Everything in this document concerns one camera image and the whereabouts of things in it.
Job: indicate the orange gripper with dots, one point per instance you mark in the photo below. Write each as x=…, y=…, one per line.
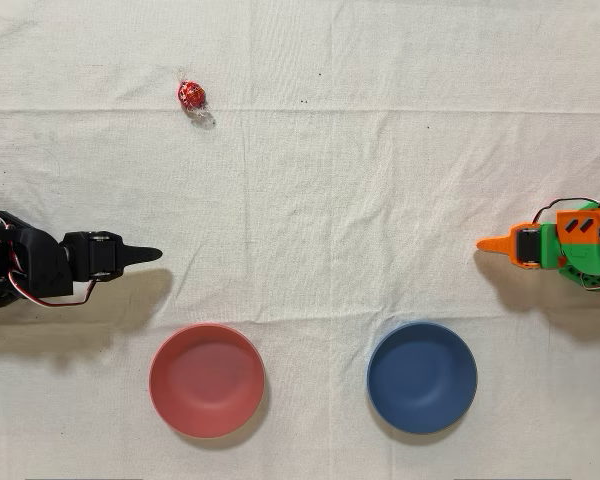
x=526, y=245

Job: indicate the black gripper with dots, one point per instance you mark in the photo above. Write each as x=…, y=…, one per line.
x=99, y=256

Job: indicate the red candy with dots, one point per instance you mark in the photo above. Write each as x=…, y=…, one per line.
x=191, y=94

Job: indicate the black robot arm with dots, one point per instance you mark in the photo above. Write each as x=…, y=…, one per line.
x=35, y=260

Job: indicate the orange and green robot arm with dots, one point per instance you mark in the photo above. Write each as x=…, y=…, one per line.
x=580, y=250

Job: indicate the red bowl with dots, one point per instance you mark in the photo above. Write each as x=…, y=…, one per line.
x=206, y=380

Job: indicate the blue bowl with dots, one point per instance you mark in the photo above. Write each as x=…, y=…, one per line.
x=421, y=377

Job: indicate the white tablecloth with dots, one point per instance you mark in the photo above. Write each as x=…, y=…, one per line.
x=320, y=200

